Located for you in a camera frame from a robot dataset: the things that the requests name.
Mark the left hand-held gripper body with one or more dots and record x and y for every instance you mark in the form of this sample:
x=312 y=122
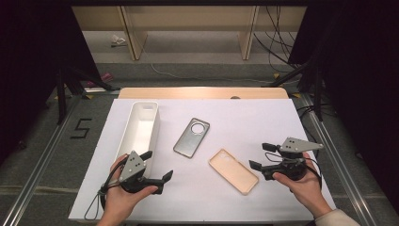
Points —
x=133 y=166

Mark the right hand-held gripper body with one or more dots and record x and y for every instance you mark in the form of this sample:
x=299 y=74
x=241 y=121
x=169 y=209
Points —
x=295 y=146

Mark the beige phone case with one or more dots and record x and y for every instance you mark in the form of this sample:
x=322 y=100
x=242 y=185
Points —
x=233 y=172

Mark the white plastic storage bin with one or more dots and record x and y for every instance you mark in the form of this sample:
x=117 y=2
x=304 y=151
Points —
x=139 y=132

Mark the grey phone case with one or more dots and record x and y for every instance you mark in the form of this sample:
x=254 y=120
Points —
x=188 y=144

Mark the person's left hand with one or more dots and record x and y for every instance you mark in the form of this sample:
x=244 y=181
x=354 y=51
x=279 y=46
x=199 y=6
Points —
x=117 y=201

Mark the person's right hand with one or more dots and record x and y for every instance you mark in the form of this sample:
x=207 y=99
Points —
x=306 y=191

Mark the white table cover sheet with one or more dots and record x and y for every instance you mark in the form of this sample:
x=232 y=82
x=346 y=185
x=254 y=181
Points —
x=238 y=125

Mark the small pink object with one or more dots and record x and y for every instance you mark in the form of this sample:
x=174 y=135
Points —
x=107 y=77

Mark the black curtain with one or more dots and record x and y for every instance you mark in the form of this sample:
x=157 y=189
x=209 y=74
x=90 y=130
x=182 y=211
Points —
x=31 y=62
x=360 y=78

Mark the crumpled white paper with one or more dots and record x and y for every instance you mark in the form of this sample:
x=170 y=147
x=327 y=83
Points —
x=117 y=40

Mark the light wooden shelf unit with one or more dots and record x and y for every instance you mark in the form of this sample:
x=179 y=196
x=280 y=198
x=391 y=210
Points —
x=188 y=19

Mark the aluminium floor rail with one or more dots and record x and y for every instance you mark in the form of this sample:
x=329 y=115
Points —
x=33 y=175
x=342 y=169

